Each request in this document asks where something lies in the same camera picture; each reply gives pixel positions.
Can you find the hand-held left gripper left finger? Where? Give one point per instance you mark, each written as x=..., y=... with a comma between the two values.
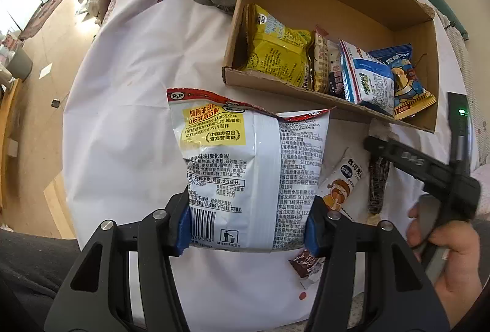
x=183, y=234

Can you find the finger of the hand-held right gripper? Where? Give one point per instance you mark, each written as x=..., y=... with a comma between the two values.
x=402, y=158

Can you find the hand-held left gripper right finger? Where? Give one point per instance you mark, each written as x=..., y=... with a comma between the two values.
x=314, y=234

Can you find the dark chocolate bar packet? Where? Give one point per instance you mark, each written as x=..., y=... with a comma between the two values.
x=379, y=183

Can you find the blue cartoon tiger snack packet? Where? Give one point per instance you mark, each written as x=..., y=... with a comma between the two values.
x=411, y=87

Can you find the blue and white snack packet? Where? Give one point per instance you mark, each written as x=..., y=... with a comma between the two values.
x=367, y=81

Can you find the white snack bag red edge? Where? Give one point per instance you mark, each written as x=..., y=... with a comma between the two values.
x=249, y=163

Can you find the red and white snack packet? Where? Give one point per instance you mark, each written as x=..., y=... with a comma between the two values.
x=336, y=77

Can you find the brown and gold snack packet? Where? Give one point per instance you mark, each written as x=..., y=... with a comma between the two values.
x=320, y=64

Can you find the yellow snack packet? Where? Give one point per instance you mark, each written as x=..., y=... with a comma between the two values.
x=275, y=49

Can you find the person's right hand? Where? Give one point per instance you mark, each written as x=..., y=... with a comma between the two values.
x=463, y=259

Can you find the dark red small snack packet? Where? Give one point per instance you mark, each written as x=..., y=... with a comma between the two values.
x=306, y=265

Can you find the long white snack packet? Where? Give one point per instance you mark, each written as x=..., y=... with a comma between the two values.
x=340, y=186

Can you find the white bed sheet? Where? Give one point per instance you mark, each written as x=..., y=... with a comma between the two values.
x=134, y=87

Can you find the person's grey pants leg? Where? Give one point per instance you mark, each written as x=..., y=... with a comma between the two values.
x=30, y=270

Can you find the small dark object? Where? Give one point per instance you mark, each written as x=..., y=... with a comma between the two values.
x=55, y=103

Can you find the wooden furniture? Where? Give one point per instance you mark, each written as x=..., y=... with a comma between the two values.
x=7, y=125

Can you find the white paper sheet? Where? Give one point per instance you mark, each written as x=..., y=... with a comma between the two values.
x=46, y=70

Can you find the grey trash bin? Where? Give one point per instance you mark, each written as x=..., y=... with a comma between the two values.
x=19, y=64

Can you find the patterned floor rug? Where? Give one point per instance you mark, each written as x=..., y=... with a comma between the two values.
x=46, y=14

